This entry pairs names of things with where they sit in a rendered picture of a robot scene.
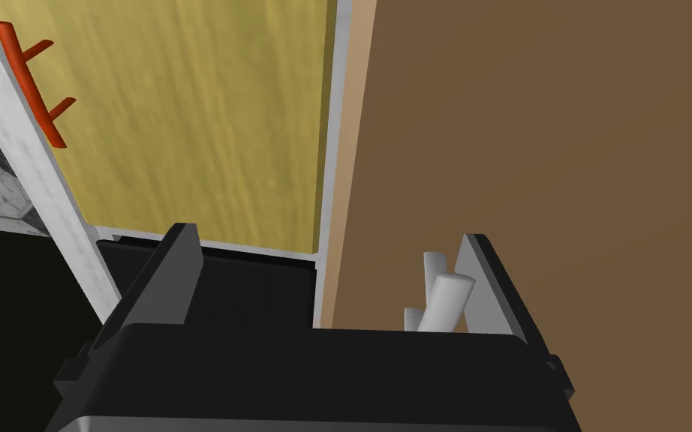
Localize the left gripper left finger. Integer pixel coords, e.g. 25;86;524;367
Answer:
101;222;205;330

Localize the red bar handle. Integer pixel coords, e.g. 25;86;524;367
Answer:
0;20;77;150

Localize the white bar handle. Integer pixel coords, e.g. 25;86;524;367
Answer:
404;250;477;333

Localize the yellow cupboard door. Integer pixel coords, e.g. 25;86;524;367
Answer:
0;0;339;255

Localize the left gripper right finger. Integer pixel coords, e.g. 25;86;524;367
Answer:
453;233;550;356

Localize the brown cupboard door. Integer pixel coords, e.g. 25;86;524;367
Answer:
319;0;692;432

